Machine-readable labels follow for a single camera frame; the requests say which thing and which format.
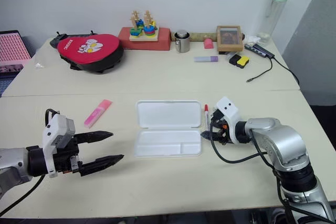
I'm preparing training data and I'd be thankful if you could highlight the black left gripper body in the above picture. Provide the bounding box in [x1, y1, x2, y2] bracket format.
[53, 135, 82, 176]

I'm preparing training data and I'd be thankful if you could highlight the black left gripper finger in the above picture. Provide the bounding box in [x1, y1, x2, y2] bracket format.
[78, 154, 125, 177]
[73, 130, 114, 145]

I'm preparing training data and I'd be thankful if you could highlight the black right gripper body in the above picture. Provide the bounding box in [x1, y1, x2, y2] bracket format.
[209, 118, 229, 146]

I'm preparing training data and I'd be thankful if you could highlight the red capped white marker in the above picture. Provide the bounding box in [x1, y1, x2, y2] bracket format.
[204, 104, 211, 133]

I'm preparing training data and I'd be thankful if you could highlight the pink highlighter marker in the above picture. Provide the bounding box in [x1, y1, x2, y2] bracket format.
[83, 99, 113, 129]

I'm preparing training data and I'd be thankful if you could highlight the white plastic pencil case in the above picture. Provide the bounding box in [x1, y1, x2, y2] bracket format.
[134, 100, 203, 158]

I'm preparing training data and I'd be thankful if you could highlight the purple white highlighter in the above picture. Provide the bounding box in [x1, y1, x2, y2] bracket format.
[194, 55, 219, 63]

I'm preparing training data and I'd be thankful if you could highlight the yellow black whiteboard eraser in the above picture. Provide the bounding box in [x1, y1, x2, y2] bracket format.
[236, 55, 251, 69]

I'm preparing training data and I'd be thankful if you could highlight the red black boxing pad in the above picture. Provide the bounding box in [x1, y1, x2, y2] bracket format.
[57, 34, 125, 74]

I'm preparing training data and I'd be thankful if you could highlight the grey usb hub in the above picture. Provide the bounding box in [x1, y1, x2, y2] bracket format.
[244, 42, 276, 60]

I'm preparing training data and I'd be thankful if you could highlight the white crumpled tissue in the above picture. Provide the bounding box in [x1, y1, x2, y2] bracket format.
[245, 35, 262, 45]

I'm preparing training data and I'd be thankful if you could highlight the red foam brick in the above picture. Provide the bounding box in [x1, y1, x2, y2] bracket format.
[118, 26, 172, 51]

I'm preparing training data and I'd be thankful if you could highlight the wooden colourful stacking toy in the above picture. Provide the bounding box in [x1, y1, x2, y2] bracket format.
[129, 9, 160, 42]

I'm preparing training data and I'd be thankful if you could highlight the pink tray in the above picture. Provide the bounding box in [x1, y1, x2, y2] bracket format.
[0, 30, 33, 78]

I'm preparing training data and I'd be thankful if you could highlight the clear bottle green lid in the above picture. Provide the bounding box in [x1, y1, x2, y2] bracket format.
[258, 0, 293, 44]

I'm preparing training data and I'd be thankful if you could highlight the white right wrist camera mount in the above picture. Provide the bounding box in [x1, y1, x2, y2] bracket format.
[213, 97, 242, 145]

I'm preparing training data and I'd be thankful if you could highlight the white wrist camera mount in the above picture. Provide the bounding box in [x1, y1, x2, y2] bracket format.
[213, 97, 242, 145]
[41, 113, 77, 179]

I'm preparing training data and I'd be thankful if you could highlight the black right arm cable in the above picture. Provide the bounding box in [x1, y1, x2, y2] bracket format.
[208, 126, 336, 224]

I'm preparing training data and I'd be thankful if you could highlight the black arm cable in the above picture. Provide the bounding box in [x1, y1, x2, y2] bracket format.
[0, 108, 60, 219]
[208, 126, 336, 224]

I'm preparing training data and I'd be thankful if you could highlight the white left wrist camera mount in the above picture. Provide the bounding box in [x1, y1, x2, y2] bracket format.
[41, 113, 77, 179]

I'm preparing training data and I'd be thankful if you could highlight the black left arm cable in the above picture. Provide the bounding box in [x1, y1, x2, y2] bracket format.
[0, 108, 60, 219]

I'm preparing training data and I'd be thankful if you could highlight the black usb hub cable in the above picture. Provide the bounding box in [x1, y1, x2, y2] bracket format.
[246, 57, 300, 85]

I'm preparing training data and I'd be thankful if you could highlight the wooden picture frame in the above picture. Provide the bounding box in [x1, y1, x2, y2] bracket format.
[216, 25, 244, 52]

